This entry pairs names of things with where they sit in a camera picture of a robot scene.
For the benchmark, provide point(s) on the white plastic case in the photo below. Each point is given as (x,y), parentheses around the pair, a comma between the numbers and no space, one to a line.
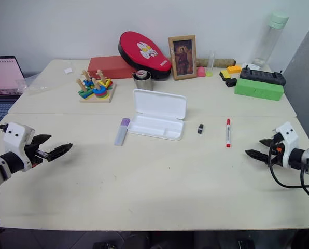
(158,114)

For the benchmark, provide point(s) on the green foam box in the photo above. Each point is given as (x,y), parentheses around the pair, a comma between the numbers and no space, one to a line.
(258,89)

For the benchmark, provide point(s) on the yellow black toy block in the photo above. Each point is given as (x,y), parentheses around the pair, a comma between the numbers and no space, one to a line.
(225,74)

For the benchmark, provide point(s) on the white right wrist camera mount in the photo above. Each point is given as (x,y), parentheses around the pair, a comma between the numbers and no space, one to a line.
(288,140)

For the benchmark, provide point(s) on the purple grey lead refill box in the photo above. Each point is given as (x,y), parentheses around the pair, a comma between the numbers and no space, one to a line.
(121,132)

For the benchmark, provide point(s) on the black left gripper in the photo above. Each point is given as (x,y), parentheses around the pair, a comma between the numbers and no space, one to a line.
(29,152)

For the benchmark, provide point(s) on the red cardboard box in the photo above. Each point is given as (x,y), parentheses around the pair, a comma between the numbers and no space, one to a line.
(105,67)

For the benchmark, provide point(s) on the open laptop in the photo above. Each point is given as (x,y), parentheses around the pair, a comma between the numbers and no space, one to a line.
(2,77)

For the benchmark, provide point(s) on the clear bottle with green lid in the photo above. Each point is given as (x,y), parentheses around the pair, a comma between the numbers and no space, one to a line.
(269,39)

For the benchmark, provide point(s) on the wooden picture frame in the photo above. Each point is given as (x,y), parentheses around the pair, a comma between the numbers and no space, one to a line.
(182,57)

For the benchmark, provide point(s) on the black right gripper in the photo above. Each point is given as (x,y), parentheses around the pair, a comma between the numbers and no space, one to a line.
(274,155)

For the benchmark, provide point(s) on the orange toy block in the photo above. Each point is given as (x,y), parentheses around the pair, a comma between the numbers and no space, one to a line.
(233,69)

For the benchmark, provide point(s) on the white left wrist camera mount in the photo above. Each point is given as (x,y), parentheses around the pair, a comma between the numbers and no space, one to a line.
(15,140)

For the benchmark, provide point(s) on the red white roll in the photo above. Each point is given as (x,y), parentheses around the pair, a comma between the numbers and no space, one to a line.
(141,75)

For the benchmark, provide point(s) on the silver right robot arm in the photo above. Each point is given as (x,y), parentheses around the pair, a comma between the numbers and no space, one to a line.
(308,162)

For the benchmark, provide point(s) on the clear tube with green base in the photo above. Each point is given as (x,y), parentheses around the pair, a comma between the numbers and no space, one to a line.
(210,64)

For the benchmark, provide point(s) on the brown wooden log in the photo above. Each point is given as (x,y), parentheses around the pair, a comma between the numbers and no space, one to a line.
(223,62)

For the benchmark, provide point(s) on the steel cup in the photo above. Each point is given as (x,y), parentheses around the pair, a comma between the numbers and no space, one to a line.
(143,83)

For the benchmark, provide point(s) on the wooden shape stacking toy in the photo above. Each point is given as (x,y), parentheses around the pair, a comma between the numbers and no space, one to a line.
(96,89)

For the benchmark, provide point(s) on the pink eraser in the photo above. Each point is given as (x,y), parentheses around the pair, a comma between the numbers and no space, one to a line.
(201,72)

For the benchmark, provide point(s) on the small white paper scrap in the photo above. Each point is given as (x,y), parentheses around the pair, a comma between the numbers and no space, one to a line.
(68,70)

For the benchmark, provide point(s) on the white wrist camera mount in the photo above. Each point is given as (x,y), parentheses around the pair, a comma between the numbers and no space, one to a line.
(288,140)
(15,140)

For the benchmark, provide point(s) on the red capped whiteboard marker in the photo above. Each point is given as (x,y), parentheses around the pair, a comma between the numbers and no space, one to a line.
(228,133)

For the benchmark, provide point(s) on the red black round pad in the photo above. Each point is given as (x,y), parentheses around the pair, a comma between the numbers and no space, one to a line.
(141,52)

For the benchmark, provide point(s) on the grey partition panel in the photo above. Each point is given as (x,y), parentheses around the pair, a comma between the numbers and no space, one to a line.
(303,77)

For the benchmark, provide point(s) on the clear plastic bag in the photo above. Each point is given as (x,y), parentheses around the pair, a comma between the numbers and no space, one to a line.
(34,83)

